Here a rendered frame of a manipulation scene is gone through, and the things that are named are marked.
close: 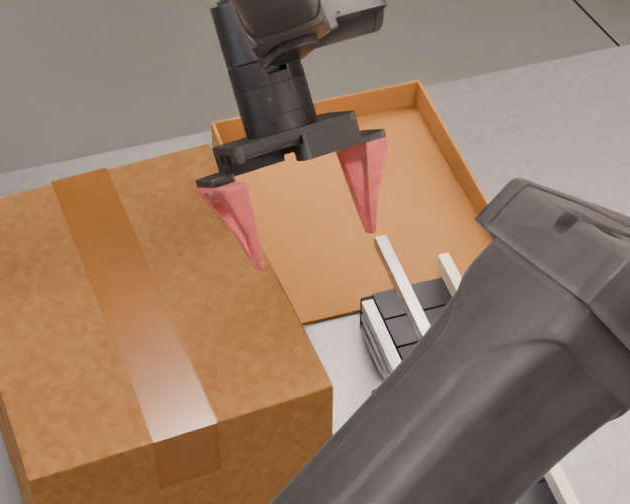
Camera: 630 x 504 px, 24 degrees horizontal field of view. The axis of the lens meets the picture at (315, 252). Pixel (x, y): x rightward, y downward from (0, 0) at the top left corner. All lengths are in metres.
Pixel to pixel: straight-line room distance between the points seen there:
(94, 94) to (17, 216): 1.88
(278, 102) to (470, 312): 0.61
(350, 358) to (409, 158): 0.31
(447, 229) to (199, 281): 0.51
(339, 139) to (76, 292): 0.25
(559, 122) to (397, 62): 1.42
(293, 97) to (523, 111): 0.73
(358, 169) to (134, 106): 1.94
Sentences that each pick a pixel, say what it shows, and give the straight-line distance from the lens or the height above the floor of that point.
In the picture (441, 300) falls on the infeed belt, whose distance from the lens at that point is 1.50.
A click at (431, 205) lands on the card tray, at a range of 1.66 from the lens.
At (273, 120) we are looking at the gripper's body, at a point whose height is 1.27.
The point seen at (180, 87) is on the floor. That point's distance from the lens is 3.13.
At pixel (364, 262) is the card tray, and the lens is 1.60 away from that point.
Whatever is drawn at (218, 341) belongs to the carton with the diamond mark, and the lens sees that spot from 1.15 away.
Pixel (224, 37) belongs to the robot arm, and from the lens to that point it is 1.11.
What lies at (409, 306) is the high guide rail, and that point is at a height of 0.96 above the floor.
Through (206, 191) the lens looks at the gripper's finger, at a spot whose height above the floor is 1.22.
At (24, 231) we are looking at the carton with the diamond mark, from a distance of 1.25.
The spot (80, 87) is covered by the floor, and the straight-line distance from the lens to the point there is 3.16.
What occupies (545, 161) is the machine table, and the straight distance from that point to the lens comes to 1.74.
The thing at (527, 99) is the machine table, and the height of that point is 0.83.
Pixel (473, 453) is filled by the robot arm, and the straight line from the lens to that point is 0.50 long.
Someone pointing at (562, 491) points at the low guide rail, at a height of 0.91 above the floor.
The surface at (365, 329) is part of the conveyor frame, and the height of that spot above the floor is 0.85.
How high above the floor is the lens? 1.99
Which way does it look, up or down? 46 degrees down
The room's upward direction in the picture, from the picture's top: straight up
